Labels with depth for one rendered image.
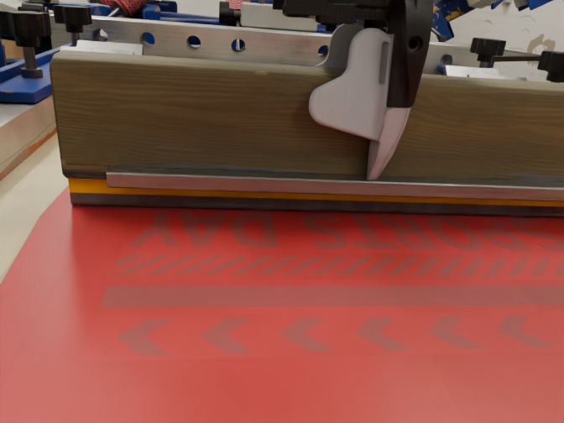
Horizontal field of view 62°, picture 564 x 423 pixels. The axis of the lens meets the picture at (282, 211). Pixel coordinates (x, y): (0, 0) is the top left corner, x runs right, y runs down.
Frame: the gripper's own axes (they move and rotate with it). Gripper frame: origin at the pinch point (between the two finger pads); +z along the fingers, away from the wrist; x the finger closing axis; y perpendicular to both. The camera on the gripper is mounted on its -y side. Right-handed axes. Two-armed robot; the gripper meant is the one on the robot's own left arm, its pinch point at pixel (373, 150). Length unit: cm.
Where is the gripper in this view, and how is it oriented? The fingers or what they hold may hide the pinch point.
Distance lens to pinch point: 33.7
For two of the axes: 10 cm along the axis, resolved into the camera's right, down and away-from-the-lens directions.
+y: -9.9, 0.1, -1.3
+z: -0.5, 9.1, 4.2
